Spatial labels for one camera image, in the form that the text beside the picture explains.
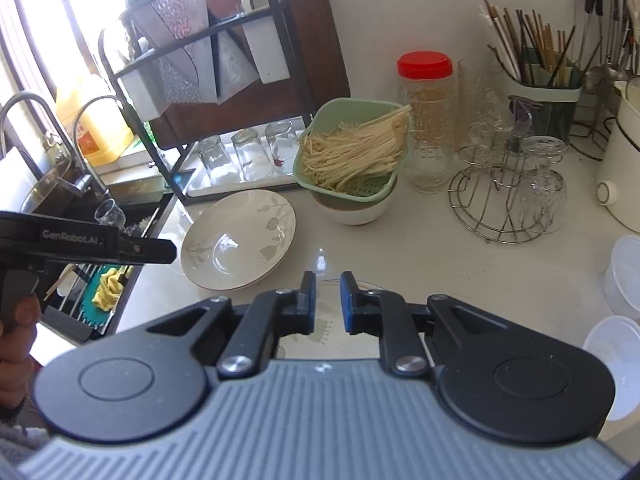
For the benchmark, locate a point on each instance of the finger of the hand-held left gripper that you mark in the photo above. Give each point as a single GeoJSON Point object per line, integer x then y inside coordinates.
{"type": "Point", "coordinates": [150, 251]}

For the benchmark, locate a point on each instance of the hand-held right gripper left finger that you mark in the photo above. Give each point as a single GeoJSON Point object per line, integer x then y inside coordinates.
{"type": "Point", "coordinates": [310, 302]}

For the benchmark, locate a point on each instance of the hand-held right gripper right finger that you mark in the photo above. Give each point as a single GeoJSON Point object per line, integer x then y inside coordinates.
{"type": "Point", "coordinates": [347, 305]}

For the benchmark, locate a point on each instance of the blue-rimmed floral plate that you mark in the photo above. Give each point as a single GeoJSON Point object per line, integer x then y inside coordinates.
{"type": "Point", "coordinates": [327, 350]}

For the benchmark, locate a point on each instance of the brown-rimmed floral plate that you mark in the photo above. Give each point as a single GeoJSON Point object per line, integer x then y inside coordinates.
{"type": "Point", "coordinates": [235, 245]}

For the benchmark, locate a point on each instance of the person's left hand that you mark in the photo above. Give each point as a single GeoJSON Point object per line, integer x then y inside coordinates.
{"type": "Point", "coordinates": [15, 355]}

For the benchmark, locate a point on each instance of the yellow cloth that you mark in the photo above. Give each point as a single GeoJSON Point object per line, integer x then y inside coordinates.
{"type": "Point", "coordinates": [112, 287]}

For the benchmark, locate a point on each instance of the small glass cup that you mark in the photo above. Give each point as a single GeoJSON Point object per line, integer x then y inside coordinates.
{"type": "Point", "coordinates": [110, 212]}

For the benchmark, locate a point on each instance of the chrome faucet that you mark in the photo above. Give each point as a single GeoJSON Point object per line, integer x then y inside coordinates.
{"type": "Point", "coordinates": [75, 180]}

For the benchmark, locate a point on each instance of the teal sink mat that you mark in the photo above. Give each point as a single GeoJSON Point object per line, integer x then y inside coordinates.
{"type": "Point", "coordinates": [97, 316]}

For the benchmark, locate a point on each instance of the white bowl with brown rim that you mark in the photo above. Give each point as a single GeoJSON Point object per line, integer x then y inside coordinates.
{"type": "Point", "coordinates": [355, 212]}

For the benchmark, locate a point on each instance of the green plastic colander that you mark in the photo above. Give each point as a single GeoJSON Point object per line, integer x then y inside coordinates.
{"type": "Point", "coordinates": [360, 195]}

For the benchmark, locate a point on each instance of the inverted glass jar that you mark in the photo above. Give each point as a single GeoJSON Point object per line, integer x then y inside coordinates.
{"type": "Point", "coordinates": [281, 145]}
{"type": "Point", "coordinates": [250, 152]}
{"type": "Point", "coordinates": [217, 160]}

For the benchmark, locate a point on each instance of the white drip tray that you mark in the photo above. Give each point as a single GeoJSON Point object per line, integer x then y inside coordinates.
{"type": "Point", "coordinates": [250, 187]}

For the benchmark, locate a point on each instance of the yellow oil bottle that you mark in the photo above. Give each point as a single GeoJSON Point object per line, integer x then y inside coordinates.
{"type": "Point", "coordinates": [95, 125]}

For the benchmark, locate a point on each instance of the dried noodles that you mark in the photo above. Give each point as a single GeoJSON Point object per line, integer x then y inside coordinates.
{"type": "Point", "coordinates": [350, 150]}

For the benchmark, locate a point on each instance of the clear jar with red lid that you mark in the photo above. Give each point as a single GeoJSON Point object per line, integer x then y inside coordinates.
{"type": "Point", "coordinates": [427, 125]}

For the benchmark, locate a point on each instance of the silver patterned board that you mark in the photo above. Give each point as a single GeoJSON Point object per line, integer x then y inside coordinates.
{"type": "Point", "coordinates": [180, 30]}
{"type": "Point", "coordinates": [232, 67]}

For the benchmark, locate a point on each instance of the inverted glass cup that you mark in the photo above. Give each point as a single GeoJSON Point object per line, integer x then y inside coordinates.
{"type": "Point", "coordinates": [542, 185]}

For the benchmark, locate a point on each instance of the white cutting board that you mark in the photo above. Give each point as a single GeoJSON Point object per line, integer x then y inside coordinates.
{"type": "Point", "coordinates": [267, 45]}

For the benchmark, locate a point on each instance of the black dish rack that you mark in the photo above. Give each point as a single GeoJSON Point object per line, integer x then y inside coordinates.
{"type": "Point", "coordinates": [295, 60]}

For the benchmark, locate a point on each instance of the stack of glass tumblers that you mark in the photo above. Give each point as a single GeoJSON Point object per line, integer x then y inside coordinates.
{"type": "Point", "coordinates": [482, 105]}

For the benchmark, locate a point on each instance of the brown wooden cutting board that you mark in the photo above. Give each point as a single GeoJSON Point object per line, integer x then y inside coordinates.
{"type": "Point", "coordinates": [320, 35]}

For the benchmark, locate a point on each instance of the green utensil holder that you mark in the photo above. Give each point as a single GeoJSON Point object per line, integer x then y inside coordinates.
{"type": "Point", "coordinates": [547, 107]}

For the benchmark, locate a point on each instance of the white ceramic pot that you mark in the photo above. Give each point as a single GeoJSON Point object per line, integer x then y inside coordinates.
{"type": "Point", "coordinates": [622, 160]}

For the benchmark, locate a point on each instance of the row of hanging utensils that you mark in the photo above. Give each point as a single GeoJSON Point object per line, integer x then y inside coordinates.
{"type": "Point", "coordinates": [607, 20]}

